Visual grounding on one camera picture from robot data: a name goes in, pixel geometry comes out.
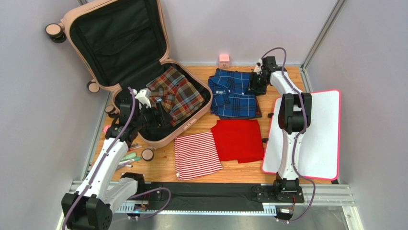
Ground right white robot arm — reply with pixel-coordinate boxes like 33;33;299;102
249;56;312;200

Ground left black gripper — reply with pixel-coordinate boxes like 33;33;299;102
134;101;173;130

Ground white board pink edge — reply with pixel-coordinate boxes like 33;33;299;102
262;90;341;181

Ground red folded cloth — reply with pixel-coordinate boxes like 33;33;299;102
211;119;264;163

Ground blue plaid shirt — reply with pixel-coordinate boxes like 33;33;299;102
208;68;261;119

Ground multicolour plaid shirt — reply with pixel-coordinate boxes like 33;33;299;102
146;67;204;127

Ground pink suitcase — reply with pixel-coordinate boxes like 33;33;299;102
45;0;212;149

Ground green marker pens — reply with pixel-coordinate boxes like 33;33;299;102
116;153;141;170

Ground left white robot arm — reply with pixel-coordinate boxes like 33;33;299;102
61;100;172;230

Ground red white striped cloth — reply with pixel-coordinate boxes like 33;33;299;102
174;131;223;181

